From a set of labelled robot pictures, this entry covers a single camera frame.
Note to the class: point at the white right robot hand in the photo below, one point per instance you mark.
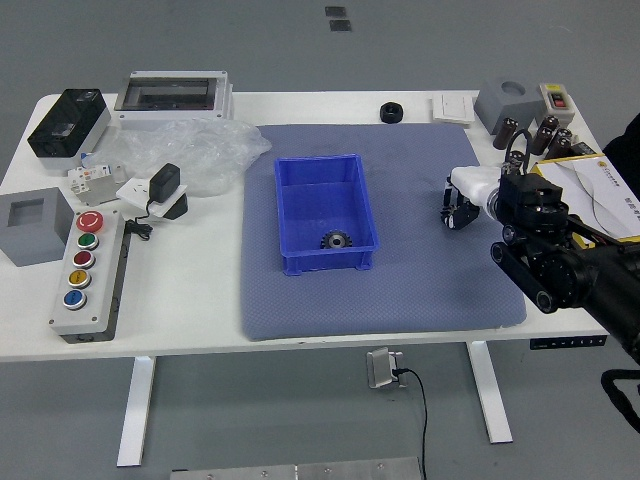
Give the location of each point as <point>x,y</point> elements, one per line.
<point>475,181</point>

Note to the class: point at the big black gear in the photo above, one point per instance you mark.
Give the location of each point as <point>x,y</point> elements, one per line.
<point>336,241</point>

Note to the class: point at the blue plastic box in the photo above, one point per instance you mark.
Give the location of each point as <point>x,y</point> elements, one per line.
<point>320,200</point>

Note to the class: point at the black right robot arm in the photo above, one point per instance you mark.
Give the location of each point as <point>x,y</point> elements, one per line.
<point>565,270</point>

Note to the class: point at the black round nut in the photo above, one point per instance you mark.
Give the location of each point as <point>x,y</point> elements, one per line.
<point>391,113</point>

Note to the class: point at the yellow and white cardboard box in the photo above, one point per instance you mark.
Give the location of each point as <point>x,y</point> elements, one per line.
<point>595,190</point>

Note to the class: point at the silver floor socket box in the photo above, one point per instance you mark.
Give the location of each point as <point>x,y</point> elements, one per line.
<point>379,369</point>

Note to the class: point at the grey five-button control box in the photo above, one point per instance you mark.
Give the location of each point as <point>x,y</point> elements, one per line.
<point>80,280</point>

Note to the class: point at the black box with white base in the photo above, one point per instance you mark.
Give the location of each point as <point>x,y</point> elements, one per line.
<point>65,130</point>

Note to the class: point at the grey block with round hole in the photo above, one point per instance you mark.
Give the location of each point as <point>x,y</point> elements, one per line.
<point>505,102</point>

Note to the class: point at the small black flat block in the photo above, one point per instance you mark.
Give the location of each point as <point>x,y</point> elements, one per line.
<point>584,149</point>

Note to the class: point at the blue-grey padded mat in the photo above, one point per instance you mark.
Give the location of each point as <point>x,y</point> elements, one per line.
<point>425,290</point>

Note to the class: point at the black table control panel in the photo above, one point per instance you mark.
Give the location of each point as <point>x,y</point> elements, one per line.
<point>567,342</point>

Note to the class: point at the dark floor hatch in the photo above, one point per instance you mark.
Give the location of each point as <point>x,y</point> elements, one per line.
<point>340,26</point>
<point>335,11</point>

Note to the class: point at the white table leg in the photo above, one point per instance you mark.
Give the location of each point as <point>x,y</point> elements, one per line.
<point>490,395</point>
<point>136,410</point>

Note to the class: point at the clear plastic bag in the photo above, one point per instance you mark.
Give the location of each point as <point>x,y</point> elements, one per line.
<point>200,150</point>

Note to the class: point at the black power adapter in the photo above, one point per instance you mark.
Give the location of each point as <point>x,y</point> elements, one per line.
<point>164,182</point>

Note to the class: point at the silver metal plate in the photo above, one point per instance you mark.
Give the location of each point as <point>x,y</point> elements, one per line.
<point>300,471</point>

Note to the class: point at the white circuit breaker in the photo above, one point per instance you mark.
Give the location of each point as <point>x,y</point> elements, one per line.
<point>97,182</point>

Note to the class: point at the grey block with square hole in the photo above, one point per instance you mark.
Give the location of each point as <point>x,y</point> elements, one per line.
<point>30,240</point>

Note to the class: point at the white wall switch plate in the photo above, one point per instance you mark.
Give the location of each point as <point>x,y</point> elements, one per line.
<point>452,109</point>

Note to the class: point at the grey switch box red button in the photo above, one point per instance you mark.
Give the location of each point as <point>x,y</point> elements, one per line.
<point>556,100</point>

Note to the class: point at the grey enclosure with clear lid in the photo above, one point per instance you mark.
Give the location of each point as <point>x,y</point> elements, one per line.
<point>170,97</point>

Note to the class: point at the white wall socket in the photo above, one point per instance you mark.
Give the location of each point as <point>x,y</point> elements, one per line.
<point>131,192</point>

